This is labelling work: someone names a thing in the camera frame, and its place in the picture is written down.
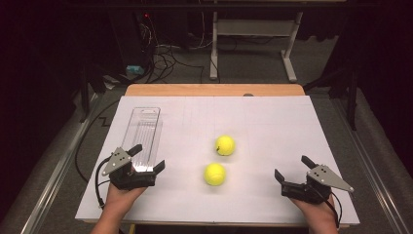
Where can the black metal stand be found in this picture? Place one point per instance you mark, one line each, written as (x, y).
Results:
(347, 87)
(85, 97)

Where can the person's left hand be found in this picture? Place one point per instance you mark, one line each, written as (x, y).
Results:
(120, 198)

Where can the small light blue box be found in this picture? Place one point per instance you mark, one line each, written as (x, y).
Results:
(134, 69)

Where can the white metal desk frame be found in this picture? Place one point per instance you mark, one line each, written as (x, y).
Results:
(256, 27)

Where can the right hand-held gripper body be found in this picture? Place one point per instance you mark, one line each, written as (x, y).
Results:
(307, 191)

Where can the white table mat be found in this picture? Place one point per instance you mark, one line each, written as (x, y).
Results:
(259, 169)

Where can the person's right hand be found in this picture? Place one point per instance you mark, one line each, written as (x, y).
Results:
(318, 213)

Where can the silver metal floor rail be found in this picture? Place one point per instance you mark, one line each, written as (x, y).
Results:
(370, 169)
(55, 178)

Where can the small grey round knob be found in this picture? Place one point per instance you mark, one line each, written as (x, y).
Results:
(248, 95)

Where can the yellow tennis ball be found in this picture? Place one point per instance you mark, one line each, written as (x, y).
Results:
(225, 145)
(214, 174)

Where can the clear plastic ball container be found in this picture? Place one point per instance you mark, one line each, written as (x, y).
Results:
(144, 130)

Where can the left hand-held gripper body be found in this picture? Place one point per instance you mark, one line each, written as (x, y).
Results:
(130, 178)

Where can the black computer tower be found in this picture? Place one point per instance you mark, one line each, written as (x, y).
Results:
(130, 39)

